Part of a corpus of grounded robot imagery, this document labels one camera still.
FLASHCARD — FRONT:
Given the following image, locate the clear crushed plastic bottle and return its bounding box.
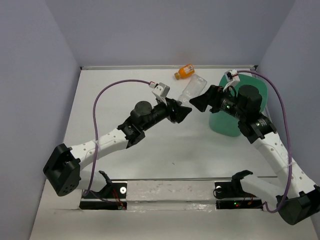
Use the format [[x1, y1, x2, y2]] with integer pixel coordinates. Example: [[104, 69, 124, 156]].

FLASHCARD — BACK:
[[177, 74, 208, 107]]

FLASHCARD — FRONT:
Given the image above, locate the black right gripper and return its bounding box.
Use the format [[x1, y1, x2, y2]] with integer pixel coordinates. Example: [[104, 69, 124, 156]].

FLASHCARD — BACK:
[[189, 84, 246, 120]]

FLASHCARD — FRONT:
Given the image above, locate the small orange bottle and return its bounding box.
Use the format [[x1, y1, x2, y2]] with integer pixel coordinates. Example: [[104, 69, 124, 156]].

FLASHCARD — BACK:
[[174, 64, 195, 80]]

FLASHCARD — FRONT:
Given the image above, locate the white foam strip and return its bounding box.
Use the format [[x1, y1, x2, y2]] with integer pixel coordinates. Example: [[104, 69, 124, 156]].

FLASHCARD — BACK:
[[126, 180, 216, 212]]

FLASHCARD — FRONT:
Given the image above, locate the green plastic bin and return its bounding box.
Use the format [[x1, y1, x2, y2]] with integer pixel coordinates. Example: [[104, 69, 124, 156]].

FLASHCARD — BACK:
[[209, 74, 268, 137]]

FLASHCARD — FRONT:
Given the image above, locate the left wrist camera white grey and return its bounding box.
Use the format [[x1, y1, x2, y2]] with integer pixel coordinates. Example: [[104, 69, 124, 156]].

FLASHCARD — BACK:
[[152, 82, 170, 102]]

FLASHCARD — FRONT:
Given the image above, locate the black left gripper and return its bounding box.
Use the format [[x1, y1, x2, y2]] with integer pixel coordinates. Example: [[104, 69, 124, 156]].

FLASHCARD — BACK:
[[140, 97, 192, 132]]

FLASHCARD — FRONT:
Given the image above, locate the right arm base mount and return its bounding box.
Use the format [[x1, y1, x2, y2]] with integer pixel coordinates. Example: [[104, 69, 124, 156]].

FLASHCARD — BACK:
[[212, 181, 263, 210]]

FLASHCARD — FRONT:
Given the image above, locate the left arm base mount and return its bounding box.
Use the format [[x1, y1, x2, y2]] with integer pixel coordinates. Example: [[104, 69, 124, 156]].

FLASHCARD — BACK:
[[79, 181, 128, 211]]

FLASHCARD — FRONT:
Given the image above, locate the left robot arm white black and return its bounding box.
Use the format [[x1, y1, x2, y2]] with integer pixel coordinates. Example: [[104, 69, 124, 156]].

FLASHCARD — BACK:
[[43, 98, 192, 197]]

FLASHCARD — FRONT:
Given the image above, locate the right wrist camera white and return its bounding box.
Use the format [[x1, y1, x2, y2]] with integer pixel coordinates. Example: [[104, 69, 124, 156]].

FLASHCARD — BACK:
[[223, 69, 240, 91]]

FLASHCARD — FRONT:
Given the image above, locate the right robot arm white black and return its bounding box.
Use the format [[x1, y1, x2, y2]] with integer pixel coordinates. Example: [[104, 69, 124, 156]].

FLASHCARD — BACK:
[[189, 85, 320, 226]]

